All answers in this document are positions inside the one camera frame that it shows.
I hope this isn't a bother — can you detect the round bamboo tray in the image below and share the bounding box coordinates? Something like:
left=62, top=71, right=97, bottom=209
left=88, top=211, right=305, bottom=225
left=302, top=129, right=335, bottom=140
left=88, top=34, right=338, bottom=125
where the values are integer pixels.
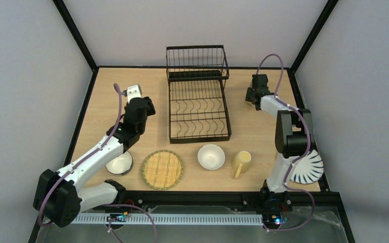
left=141, top=149, right=184, bottom=190

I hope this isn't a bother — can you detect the white bowl dark rim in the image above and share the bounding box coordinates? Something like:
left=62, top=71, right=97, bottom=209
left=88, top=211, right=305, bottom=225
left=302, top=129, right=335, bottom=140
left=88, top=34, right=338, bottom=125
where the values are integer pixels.
left=105, top=151, right=134, bottom=175

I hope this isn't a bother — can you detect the white slotted cable duct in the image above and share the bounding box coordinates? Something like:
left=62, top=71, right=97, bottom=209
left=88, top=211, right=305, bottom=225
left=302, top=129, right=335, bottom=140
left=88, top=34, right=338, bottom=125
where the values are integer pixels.
left=72, top=213, right=263, bottom=226

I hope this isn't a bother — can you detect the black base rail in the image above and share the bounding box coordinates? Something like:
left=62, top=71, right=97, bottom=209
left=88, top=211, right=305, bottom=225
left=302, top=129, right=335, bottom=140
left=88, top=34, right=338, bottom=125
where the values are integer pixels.
left=90, top=190, right=341, bottom=212

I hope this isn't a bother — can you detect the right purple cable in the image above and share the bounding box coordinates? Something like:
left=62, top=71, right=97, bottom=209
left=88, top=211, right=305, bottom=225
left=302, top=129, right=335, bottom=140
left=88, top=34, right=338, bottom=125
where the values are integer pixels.
left=256, top=53, right=316, bottom=233

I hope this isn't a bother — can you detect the blue striped white plate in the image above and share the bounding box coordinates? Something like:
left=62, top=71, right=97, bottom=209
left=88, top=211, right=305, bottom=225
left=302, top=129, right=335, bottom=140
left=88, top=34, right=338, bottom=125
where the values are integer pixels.
left=290, top=149, right=324, bottom=185

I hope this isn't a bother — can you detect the yellow mug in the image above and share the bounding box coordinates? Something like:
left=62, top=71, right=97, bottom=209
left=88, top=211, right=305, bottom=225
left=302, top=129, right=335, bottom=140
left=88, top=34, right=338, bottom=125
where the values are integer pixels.
left=231, top=151, right=252, bottom=179

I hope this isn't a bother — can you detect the left circuit board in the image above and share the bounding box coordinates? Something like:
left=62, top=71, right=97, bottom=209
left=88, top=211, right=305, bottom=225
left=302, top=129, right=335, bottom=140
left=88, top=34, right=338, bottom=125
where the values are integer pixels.
left=106, top=212, right=131, bottom=224

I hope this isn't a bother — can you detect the right circuit board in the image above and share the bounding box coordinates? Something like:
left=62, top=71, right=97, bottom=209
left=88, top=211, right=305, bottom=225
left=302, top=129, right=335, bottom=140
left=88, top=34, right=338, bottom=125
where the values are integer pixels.
left=262, top=215, right=288, bottom=227

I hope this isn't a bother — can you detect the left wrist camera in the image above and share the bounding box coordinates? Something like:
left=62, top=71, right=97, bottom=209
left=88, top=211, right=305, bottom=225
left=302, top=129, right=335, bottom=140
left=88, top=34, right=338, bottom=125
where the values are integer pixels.
left=126, top=84, right=142, bottom=102

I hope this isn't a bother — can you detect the black wire dish rack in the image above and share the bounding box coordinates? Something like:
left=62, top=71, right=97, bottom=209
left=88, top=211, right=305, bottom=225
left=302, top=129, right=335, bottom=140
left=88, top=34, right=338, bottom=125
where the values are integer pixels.
left=166, top=45, right=231, bottom=144

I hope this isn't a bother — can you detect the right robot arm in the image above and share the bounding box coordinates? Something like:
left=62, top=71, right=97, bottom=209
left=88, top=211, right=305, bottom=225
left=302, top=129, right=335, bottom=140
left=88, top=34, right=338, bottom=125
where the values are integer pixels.
left=141, top=94, right=312, bottom=194

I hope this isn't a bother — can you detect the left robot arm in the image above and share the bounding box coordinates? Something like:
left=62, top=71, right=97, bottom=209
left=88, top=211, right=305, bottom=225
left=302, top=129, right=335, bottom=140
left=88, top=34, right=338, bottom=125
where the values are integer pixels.
left=33, top=83, right=155, bottom=228

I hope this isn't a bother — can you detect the circuit board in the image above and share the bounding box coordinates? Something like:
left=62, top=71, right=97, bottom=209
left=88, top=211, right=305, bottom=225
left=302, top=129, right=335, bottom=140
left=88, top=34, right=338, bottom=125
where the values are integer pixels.
left=106, top=212, right=131, bottom=224
left=262, top=215, right=288, bottom=227

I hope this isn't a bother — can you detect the white ceramic bowl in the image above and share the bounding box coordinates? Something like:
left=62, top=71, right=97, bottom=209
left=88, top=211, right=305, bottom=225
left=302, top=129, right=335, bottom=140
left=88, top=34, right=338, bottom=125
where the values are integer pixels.
left=197, top=144, right=225, bottom=170

